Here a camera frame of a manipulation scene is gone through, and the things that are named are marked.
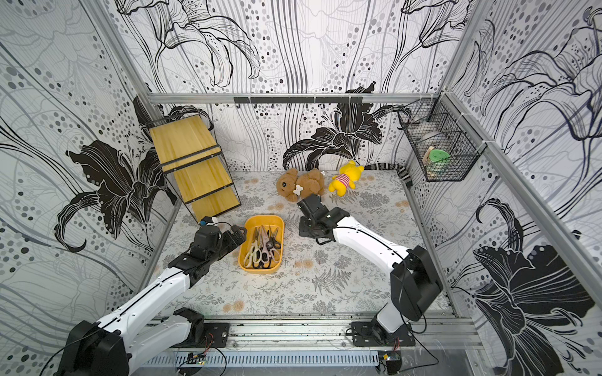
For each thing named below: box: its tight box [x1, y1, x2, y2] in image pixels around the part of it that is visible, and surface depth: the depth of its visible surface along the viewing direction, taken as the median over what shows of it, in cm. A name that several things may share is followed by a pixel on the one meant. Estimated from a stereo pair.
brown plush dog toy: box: [275, 167, 326, 203], surface depth 106 cm
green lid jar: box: [428, 148, 451, 163], surface depth 81 cm
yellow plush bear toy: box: [327, 159, 365, 198], surface depth 111 cm
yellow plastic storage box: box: [238, 214, 285, 272], surface depth 92 cm
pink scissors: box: [260, 225, 271, 264], surface depth 90 cm
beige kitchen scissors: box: [242, 238, 262, 269], surface depth 90 cm
